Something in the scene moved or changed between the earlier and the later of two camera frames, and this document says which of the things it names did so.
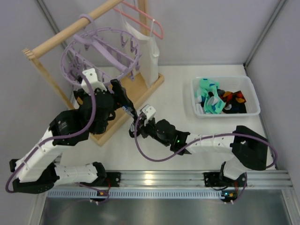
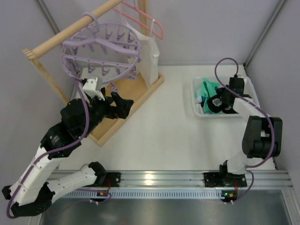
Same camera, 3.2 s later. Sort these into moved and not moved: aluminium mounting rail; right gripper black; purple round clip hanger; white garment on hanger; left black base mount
Moved: right gripper black; purple round clip hanger
Not moved: aluminium mounting rail; white garment on hanger; left black base mount
